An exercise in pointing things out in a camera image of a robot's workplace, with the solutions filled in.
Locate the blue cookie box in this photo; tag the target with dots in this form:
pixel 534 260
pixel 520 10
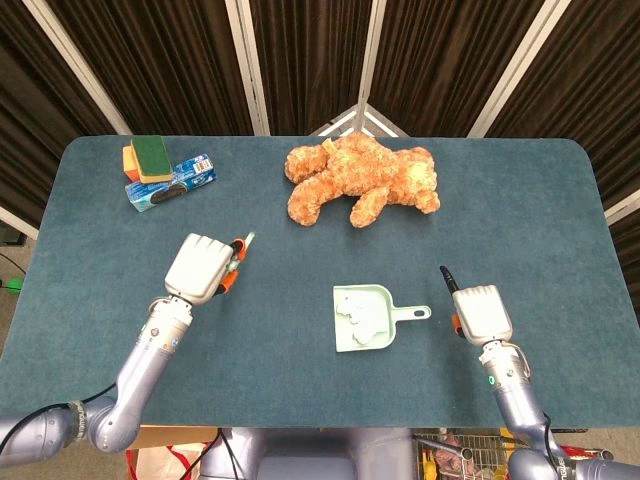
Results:
pixel 195 170

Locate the orange sponge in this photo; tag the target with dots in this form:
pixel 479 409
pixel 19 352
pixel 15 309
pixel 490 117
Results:
pixel 129 162

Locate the green and yellow sponge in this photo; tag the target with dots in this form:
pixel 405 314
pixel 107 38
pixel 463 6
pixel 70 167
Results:
pixel 152 155

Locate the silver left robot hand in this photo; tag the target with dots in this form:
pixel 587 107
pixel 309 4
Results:
pixel 197 267

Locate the brown plush teddy bear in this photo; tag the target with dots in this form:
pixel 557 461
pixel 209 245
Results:
pixel 360 170

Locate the mint green hand brush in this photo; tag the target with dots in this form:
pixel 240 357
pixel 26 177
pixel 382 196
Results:
pixel 250 237

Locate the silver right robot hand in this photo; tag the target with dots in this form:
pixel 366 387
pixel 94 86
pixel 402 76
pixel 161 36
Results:
pixel 482 315

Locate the red and white bag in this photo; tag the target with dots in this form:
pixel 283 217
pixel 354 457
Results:
pixel 165 465

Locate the silver robot torso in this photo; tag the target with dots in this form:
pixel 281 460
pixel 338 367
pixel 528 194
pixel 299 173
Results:
pixel 310 455

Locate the blue felt table cover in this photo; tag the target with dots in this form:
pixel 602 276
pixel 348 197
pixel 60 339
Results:
pixel 320 390

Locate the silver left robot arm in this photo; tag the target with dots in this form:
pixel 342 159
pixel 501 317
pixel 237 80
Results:
pixel 145 360

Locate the brown cardboard box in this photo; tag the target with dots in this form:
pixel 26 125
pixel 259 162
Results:
pixel 175 435

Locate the mint green dustpan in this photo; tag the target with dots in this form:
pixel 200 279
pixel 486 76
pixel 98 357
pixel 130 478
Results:
pixel 400 312

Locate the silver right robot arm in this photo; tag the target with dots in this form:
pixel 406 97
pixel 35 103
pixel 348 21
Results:
pixel 515 400

